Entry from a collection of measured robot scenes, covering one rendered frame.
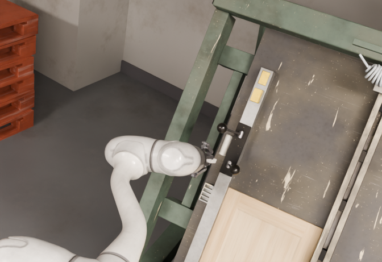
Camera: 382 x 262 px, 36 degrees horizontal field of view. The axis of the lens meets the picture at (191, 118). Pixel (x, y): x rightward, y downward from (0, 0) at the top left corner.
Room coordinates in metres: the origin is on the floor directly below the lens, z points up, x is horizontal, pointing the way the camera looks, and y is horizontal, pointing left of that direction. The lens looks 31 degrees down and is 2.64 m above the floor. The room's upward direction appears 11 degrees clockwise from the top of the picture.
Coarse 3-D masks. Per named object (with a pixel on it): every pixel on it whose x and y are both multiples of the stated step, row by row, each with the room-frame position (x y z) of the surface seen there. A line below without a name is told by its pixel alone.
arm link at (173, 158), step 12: (156, 144) 1.46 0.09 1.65; (168, 144) 1.42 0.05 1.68; (180, 144) 1.42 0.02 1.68; (156, 156) 1.42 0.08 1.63; (168, 156) 1.38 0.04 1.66; (180, 156) 1.38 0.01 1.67; (192, 156) 1.42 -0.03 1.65; (156, 168) 1.42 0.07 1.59; (168, 168) 1.37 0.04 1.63; (180, 168) 1.37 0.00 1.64; (192, 168) 1.42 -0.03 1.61
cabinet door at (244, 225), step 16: (240, 192) 1.75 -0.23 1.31; (224, 208) 1.72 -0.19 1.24; (240, 208) 1.71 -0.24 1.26; (256, 208) 1.70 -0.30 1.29; (272, 208) 1.69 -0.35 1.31; (224, 224) 1.68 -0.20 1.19; (240, 224) 1.68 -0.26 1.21; (256, 224) 1.67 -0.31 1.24; (272, 224) 1.66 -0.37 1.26; (288, 224) 1.65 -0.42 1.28; (304, 224) 1.64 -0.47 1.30; (208, 240) 1.66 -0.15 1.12; (224, 240) 1.65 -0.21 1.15; (240, 240) 1.64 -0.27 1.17; (256, 240) 1.63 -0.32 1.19; (272, 240) 1.63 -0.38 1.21; (288, 240) 1.62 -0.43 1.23; (304, 240) 1.61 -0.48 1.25; (208, 256) 1.62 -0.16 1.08; (224, 256) 1.62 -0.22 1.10; (240, 256) 1.61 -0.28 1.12; (256, 256) 1.60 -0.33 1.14; (272, 256) 1.59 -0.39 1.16; (288, 256) 1.59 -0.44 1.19; (304, 256) 1.58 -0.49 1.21
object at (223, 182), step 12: (264, 96) 1.92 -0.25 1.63; (252, 108) 1.89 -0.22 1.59; (240, 120) 1.88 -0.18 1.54; (252, 120) 1.87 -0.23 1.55; (240, 156) 1.81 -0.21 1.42; (228, 180) 1.76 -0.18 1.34; (216, 192) 1.74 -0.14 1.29; (216, 204) 1.71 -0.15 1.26; (204, 216) 1.69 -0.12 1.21; (216, 216) 1.69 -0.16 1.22; (204, 228) 1.67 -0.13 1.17; (204, 240) 1.64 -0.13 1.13; (192, 252) 1.62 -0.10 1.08
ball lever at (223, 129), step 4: (220, 124) 1.78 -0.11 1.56; (224, 124) 1.78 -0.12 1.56; (220, 128) 1.77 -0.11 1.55; (224, 128) 1.77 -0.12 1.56; (228, 128) 1.80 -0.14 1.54; (220, 132) 1.77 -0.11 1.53; (224, 132) 1.77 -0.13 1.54; (232, 132) 1.81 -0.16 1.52; (236, 132) 1.82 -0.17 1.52; (240, 132) 1.83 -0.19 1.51; (240, 136) 1.82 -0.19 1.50
